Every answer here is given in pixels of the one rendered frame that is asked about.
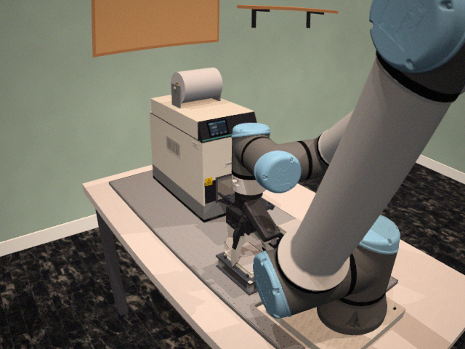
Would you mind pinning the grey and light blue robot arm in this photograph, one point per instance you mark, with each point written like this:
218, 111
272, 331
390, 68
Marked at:
344, 248

